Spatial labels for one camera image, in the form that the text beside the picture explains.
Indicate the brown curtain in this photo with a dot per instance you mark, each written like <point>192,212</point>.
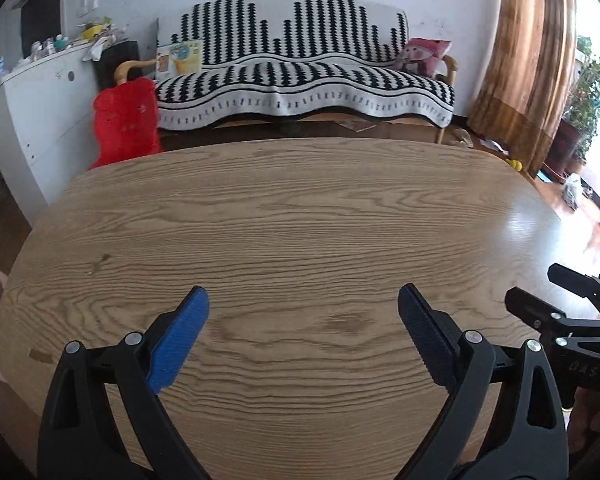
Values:
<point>520,60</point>

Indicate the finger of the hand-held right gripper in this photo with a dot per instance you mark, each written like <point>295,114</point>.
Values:
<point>530,310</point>
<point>575,282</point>

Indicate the green leafy plant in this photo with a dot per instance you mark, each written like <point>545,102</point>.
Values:
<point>592,95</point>

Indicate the red plastic chair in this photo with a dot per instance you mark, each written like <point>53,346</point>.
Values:
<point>125,125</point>

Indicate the group of small bottles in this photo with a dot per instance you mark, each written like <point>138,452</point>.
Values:
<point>47,46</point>

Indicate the pair of beige slippers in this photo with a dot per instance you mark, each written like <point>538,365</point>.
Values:
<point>462,137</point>

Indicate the pink cartoon cushion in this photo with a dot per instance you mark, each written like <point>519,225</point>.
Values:
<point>422,57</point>

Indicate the flat cardboard piece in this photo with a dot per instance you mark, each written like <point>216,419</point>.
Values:
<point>352,125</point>

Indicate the black side cabinet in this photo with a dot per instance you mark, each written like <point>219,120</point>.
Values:
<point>117,60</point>

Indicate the colourful picture book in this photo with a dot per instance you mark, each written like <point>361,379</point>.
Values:
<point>180,60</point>

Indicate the yellow bowl with papers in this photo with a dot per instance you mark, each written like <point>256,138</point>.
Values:
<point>97,32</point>

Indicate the white cabinet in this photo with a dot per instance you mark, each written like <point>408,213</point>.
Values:
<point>40,115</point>

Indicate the black white patterned blanket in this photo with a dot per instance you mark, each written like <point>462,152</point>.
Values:
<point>305,80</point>

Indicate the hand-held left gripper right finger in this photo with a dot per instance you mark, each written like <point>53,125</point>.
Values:
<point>427,340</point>

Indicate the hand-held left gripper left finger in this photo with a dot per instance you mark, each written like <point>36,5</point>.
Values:
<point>177,345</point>

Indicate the white plastic bag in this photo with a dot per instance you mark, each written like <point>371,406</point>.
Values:
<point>572,191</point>

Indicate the small yellow toy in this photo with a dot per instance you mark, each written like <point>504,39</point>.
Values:
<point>514,165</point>

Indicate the wooden frame sofa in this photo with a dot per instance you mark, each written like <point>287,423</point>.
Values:
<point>130,66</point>

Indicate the person's right hand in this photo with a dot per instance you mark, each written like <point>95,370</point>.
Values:
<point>587,422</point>

